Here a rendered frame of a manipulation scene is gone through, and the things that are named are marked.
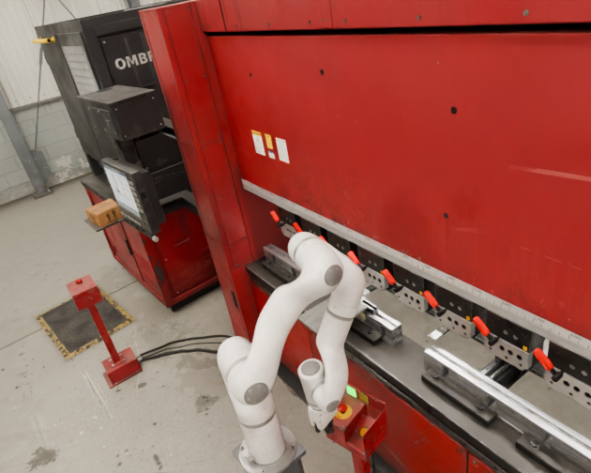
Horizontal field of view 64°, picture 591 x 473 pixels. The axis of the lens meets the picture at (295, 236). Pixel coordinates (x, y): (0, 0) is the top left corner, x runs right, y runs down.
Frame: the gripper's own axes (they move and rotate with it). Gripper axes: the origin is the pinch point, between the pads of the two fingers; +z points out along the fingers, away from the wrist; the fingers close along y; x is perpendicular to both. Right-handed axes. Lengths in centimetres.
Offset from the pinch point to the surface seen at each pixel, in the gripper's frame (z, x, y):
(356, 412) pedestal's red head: 18.4, -5.2, -19.5
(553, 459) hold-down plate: 7, 63, -32
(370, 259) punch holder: -31, -14, -55
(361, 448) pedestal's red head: 25.2, 2.1, -11.0
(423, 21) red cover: -119, 17, -54
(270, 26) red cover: -117, -55, -71
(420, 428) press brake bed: 28.7, 15.5, -32.3
